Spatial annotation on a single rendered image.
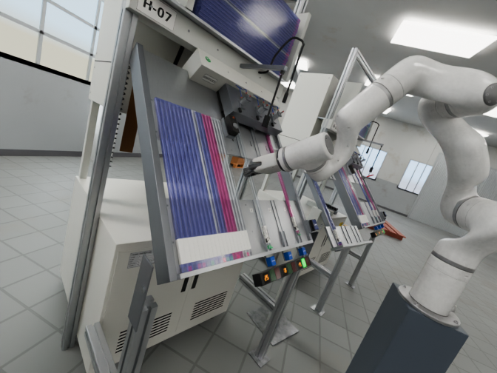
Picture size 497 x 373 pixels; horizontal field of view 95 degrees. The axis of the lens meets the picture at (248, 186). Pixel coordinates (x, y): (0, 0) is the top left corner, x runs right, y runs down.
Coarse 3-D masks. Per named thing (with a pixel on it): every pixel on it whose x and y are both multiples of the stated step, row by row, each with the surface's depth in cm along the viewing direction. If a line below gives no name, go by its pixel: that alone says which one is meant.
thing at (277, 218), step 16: (256, 208) 84; (272, 208) 92; (256, 224) 81; (272, 224) 88; (288, 224) 96; (256, 240) 78; (272, 240) 84; (288, 240) 91; (304, 240) 100; (176, 256) 55
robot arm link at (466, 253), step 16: (464, 208) 75; (480, 208) 71; (496, 208) 68; (464, 224) 75; (480, 224) 69; (496, 224) 66; (448, 240) 77; (464, 240) 72; (480, 240) 69; (496, 240) 67; (448, 256) 76; (464, 256) 73; (480, 256) 72
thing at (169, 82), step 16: (160, 64) 77; (160, 80) 74; (176, 80) 79; (160, 96) 71; (176, 96) 76; (192, 96) 82; (208, 96) 89; (208, 112) 85; (240, 128) 97; (256, 144) 101; (272, 144) 112
